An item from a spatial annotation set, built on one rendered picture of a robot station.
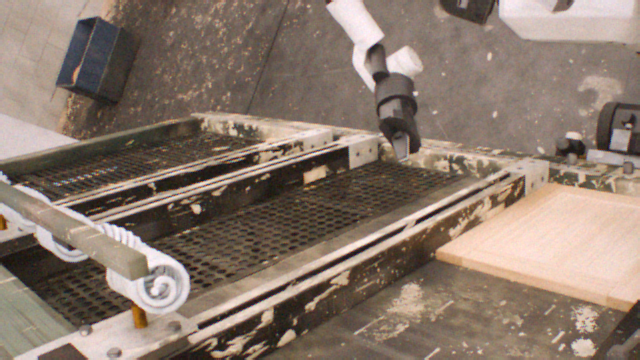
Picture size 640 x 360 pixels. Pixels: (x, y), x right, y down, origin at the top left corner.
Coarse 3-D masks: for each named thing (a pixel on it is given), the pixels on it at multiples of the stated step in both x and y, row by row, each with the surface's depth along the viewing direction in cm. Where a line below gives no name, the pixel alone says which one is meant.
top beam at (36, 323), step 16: (0, 272) 89; (0, 288) 83; (16, 288) 83; (0, 304) 78; (16, 304) 78; (32, 304) 78; (48, 304) 78; (0, 320) 74; (16, 320) 74; (32, 320) 73; (48, 320) 73; (64, 320) 73; (0, 336) 70; (16, 336) 70; (32, 336) 70; (48, 336) 69; (0, 352) 66; (16, 352) 66
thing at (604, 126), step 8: (608, 104) 207; (616, 104) 205; (600, 112) 206; (608, 112) 204; (600, 120) 205; (608, 120) 203; (600, 128) 204; (608, 128) 202; (600, 136) 205; (608, 136) 203; (600, 144) 207; (608, 144) 205
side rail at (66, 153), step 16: (144, 128) 225; (160, 128) 227; (176, 128) 232; (192, 128) 237; (64, 144) 207; (80, 144) 206; (96, 144) 209; (112, 144) 213; (128, 144) 218; (160, 144) 228; (0, 160) 191; (16, 160) 189; (32, 160) 193; (48, 160) 197; (64, 160) 201
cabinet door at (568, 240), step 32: (544, 192) 133; (576, 192) 132; (480, 224) 118; (512, 224) 117; (544, 224) 116; (576, 224) 115; (608, 224) 113; (448, 256) 106; (480, 256) 103; (512, 256) 102; (544, 256) 102; (576, 256) 101; (608, 256) 100; (544, 288) 94; (576, 288) 90; (608, 288) 88
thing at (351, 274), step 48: (480, 192) 120; (528, 192) 133; (384, 240) 101; (432, 240) 107; (144, 288) 68; (288, 288) 88; (336, 288) 90; (96, 336) 68; (144, 336) 67; (192, 336) 74; (240, 336) 77; (288, 336) 84
